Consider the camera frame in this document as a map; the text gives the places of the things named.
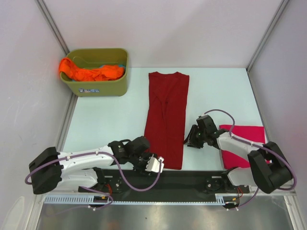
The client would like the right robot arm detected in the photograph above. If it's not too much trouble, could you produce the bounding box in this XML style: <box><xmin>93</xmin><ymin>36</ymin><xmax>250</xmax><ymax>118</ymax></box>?
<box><xmin>184</xmin><ymin>115</ymin><xmax>296</xmax><ymax>194</ymax></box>

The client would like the corner aluminium post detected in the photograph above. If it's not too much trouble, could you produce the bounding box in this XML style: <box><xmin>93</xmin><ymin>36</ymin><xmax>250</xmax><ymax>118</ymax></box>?
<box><xmin>35</xmin><ymin>0</ymin><xmax>70</xmax><ymax>55</ymax></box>
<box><xmin>246</xmin><ymin>0</ymin><xmax>291</xmax><ymax>74</ymax></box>

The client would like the right corner aluminium post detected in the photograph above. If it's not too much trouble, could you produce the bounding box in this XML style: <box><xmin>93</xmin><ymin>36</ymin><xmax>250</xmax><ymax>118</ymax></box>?
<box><xmin>246</xmin><ymin>0</ymin><xmax>291</xmax><ymax>74</ymax></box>

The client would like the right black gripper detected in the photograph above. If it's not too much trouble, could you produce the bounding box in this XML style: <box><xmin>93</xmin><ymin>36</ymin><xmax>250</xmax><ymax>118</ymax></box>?
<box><xmin>182</xmin><ymin>124</ymin><xmax>207</xmax><ymax>149</ymax></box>

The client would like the white slotted cable duct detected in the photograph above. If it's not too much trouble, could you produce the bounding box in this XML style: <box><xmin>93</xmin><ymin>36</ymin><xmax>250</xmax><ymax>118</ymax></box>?
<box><xmin>44</xmin><ymin>194</ymin><xmax>111</xmax><ymax>204</ymax></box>

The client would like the left corner aluminium post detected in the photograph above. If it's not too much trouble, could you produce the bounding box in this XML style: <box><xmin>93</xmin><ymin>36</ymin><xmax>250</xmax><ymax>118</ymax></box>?
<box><xmin>35</xmin><ymin>0</ymin><xmax>70</xmax><ymax>55</ymax></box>

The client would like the dark red t shirt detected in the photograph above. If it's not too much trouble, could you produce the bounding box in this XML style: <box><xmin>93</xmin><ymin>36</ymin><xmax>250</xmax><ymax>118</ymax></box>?
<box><xmin>144</xmin><ymin>72</ymin><xmax>189</xmax><ymax>170</ymax></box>

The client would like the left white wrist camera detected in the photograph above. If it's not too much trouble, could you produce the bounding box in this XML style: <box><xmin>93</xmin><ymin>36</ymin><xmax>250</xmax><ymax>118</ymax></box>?
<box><xmin>145</xmin><ymin>157</ymin><xmax>164</xmax><ymax>173</ymax></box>

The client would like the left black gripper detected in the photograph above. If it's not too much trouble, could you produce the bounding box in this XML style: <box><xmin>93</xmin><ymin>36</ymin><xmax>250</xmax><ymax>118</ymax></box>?
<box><xmin>129</xmin><ymin>152</ymin><xmax>157</xmax><ymax>176</ymax></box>

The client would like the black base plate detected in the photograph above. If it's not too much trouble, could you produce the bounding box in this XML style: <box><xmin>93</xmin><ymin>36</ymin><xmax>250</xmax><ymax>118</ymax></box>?
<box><xmin>90</xmin><ymin>169</ymin><xmax>250</xmax><ymax>203</ymax></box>

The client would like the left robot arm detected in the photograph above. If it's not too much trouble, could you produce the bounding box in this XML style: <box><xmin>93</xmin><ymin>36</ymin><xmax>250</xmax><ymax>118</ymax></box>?
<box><xmin>25</xmin><ymin>136</ymin><xmax>164</xmax><ymax>195</ymax></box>

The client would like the teal cloth in bin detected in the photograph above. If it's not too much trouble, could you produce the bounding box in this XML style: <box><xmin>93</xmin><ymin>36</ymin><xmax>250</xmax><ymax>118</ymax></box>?
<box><xmin>99</xmin><ymin>64</ymin><xmax>126</xmax><ymax>70</ymax></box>

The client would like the olive green plastic bin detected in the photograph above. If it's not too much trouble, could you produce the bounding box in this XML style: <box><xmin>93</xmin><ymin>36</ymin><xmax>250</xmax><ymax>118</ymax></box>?
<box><xmin>59</xmin><ymin>48</ymin><xmax>129</xmax><ymax>97</ymax></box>

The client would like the folded magenta t shirt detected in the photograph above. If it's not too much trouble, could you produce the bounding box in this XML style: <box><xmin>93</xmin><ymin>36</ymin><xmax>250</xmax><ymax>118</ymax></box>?
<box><xmin>219</xmin><ymin>124</ymin><xmax>266</xmax><ymax>169</ymax></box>

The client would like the orange t shirt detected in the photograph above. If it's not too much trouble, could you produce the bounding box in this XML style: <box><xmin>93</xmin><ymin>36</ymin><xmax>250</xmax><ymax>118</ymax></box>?
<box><xmin>59</xmin><ymin>57</ymin><xmax>125</xmax><ymax>81</ymax></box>

